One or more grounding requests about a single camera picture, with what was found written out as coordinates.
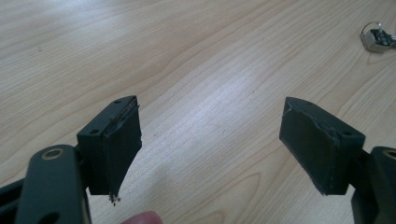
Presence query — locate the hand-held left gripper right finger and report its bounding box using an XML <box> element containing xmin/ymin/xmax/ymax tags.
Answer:
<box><xmin>278</xmin><ymin>96</ymin><xmax>366</xmax><ymax>196</ymax></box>

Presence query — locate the small silver padlock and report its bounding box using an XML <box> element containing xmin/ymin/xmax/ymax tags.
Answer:
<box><xmin>360</xmin><ymin>21</ymin><xmax>396</xmax><ymax>53</ymax></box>

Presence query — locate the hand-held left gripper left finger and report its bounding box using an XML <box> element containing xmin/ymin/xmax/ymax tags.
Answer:
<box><xmin>76</xmin><ymin>94</ymin><xmax>143</xmax><ymax>206</ymax></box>

